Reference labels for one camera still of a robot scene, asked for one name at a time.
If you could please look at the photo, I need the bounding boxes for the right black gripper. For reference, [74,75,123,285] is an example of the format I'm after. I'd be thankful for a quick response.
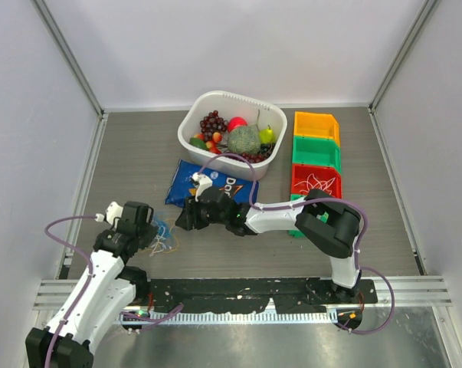
[176,195,228,232]

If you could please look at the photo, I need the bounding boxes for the white wire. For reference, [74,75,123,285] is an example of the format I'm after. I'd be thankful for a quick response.
[149,233,169,257]
[294,172,337,196]

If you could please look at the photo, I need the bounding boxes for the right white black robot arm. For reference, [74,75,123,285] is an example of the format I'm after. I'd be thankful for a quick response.
[175,186,369,303]

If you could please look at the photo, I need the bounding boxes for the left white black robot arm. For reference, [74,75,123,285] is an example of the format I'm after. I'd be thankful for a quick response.
[25,201,158,367]

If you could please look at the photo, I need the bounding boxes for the blue Doritos chip bag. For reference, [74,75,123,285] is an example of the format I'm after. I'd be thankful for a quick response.
[165,159,259,208]

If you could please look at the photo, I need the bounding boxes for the red yellow cherries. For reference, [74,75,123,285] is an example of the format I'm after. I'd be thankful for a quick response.
[193,132,223,154]

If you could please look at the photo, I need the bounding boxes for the green lime fruit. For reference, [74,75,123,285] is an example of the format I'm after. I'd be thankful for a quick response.
[189,137,208,150]

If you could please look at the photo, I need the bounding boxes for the dark red grape bunch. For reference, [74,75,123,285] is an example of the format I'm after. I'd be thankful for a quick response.
[199,110,228,133]

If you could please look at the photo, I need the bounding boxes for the green netted melon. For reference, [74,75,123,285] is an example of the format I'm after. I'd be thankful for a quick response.
[228,126,260,145]

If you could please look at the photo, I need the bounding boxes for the lower dark grape bunch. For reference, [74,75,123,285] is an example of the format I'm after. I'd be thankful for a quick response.
[223,142,276,164]

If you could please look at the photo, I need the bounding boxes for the red apple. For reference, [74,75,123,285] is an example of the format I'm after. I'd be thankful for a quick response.
[228,117,247,133]

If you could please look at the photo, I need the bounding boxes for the lower green plastic bin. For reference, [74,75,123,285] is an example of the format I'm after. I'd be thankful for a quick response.
[288,194,305,238]

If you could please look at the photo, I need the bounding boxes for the green plastic bin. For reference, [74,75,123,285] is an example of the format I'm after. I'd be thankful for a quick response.
[288,194,305,238]
[292,136,342,173]

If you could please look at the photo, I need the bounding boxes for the green pear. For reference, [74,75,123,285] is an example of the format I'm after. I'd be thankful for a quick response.
[258,126,275,144]

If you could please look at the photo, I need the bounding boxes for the white plastic fruit tub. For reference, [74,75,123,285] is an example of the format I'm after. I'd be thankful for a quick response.
[178,90,287,181]

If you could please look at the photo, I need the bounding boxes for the red plastic bin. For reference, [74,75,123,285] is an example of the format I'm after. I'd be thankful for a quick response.
[290,163,342,198]

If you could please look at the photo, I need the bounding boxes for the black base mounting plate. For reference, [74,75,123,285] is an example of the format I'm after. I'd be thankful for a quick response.
[150,278,378,314]

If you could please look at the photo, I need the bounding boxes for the upper green plastic bin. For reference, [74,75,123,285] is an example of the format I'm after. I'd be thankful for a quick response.
[292,136,342,173]

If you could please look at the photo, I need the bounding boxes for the orange plastic bin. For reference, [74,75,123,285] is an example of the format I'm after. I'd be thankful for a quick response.
[293,111,341,147]

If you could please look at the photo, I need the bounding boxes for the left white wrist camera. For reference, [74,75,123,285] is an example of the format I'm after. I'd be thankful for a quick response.
[94,202,123,225]

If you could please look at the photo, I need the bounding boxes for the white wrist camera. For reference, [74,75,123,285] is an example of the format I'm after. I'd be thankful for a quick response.
[94,202,123,225]
[191,172,213,202]

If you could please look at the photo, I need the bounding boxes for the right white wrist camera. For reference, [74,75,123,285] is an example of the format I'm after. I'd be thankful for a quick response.
[191,172,213,202]

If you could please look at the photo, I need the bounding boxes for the white slotted cable duct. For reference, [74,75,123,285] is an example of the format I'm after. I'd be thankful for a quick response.
[115,309,338,325]

